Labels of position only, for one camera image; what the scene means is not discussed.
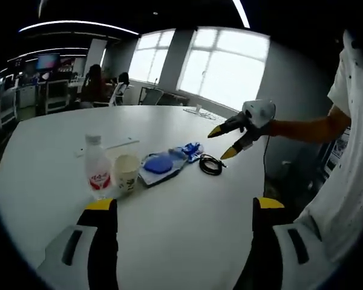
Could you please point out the clear plastic bottle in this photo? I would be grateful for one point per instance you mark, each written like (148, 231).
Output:
(96, 163)

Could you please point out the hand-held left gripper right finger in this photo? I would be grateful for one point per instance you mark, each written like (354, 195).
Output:
(260, 241)

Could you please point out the operator in white shirt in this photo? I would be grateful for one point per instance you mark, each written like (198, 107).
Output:
(351, 151)

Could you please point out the small white cup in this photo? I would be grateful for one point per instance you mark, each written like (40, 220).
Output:
(198, 107)

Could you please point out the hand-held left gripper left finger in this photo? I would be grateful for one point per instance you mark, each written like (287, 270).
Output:
(104, 241)

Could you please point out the clear printed plastic bag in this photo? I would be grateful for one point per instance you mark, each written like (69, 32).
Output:
(157, 180)

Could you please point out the white power strip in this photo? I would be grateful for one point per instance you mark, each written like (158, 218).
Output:
(127, 143)

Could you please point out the large bright window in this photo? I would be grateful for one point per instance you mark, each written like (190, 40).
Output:
(224, 66)
(151, 57)

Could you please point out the printed paper cup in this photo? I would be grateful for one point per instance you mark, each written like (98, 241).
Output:
(125, 181)

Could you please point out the grey mesh office chair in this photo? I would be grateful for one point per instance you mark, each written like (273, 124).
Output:
(151, 96)

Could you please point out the person's right hand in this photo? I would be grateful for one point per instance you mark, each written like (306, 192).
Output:
(266, 130)

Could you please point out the blue textured pad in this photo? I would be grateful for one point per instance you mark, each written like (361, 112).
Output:
(157, 165)

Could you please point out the wall poster panels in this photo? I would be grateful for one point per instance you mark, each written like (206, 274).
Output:
(338, 151)

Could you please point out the blue floral tissue packet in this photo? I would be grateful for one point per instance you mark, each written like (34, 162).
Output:
(192, 151)

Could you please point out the computer monitor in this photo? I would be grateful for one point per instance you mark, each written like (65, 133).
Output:
(48, 61)

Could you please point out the ceiling light strip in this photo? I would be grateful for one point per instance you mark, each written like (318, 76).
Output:
(78, 23)
(241, 13)

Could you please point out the white office chair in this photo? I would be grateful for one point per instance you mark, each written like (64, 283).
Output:
(56, 96)
(116, 95)
(7, 105)

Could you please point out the white table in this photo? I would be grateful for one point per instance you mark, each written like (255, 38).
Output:
(184, 211)

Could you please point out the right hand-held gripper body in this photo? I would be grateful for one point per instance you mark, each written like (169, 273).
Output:
(260, 111)

